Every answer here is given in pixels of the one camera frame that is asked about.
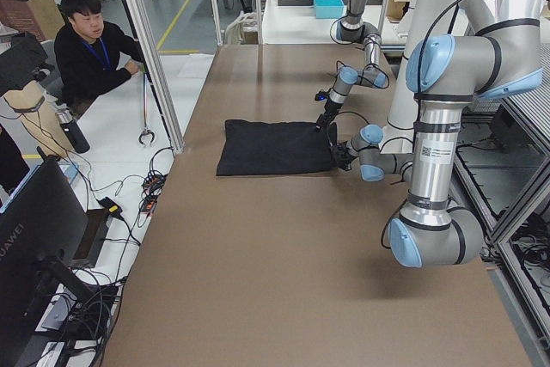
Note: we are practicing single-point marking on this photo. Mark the black printed t-shirt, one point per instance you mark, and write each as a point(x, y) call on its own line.
point(259, 148)

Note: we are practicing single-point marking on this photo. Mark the seated person black jacket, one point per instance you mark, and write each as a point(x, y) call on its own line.
point(94, 56)

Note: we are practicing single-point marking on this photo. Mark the blue plastic bin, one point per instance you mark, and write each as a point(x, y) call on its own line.
point(328, 9)

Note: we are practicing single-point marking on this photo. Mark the black computer monitor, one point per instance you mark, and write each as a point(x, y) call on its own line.
point(41, 229)

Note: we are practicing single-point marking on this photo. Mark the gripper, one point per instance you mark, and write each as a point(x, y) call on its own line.
point(329, 107)
point(342, 155)

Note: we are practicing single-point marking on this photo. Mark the aluminium cage frame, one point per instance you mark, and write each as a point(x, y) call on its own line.
point(165, 90)

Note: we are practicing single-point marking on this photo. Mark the red power strip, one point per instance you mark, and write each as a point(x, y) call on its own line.
point(151, 190)

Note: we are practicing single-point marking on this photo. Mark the dark water bottle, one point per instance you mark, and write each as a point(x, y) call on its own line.
point(72, 131)

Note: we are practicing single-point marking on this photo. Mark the black power adapter brick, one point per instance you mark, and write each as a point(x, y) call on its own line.
point(112, 207)

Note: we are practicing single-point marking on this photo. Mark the metal grabber tool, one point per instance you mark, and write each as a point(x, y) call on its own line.
point(146, 136)

